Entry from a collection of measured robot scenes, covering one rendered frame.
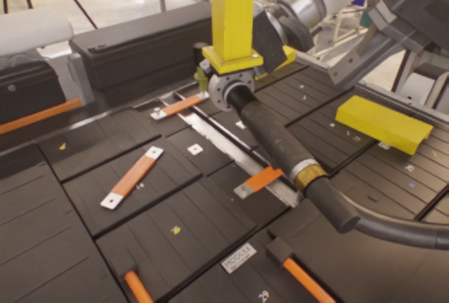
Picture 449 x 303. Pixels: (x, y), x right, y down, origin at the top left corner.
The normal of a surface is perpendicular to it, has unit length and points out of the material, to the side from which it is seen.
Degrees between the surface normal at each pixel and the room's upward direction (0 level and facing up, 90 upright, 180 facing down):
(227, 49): 90
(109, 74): 90
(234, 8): 90
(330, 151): 0
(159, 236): 0
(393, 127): 0
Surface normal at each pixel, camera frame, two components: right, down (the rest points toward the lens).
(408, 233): -0.16, -0.13
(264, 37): 0.40, 0.58
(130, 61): 0.63, 0.49
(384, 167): -0.01, -0.77
